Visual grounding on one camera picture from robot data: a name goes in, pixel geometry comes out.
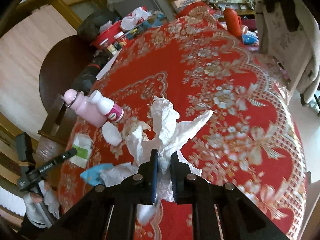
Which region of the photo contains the red floral tablecloth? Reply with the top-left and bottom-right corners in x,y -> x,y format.
57,2 -> 308,240

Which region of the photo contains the pink small bottle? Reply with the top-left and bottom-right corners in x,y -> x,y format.
63,89 -> 107,128

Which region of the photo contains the blue plastic bag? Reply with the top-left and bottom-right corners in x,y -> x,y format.
241,34 -> 258,46

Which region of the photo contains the blue snack wrapper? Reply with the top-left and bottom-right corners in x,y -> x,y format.
80,163 -> 113,186

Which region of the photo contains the red thermos flask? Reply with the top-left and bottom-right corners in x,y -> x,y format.
223,8 -> 241,39

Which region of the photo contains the left hand with white glove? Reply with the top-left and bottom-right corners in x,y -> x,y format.
23,180 -> 60,229

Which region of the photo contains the white bottle pink label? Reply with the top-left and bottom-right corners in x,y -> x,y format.
89,90 -> 124,122

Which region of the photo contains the white tissue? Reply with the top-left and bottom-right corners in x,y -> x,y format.
99,96 -> 213,225

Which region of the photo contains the white coat on chair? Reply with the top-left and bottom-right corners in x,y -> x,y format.
255,0 -> 319,105

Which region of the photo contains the dark round wooden table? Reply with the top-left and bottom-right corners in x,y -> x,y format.
39,35 -> 95,111

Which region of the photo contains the white green wrapper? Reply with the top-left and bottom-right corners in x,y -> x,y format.
70,133 -> 93,168

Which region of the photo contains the red plastic basin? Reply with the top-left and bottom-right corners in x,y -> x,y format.
91,6 -> 150,49

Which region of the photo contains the jar with white lid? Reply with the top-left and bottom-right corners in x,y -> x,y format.
99,38 -> 117,57

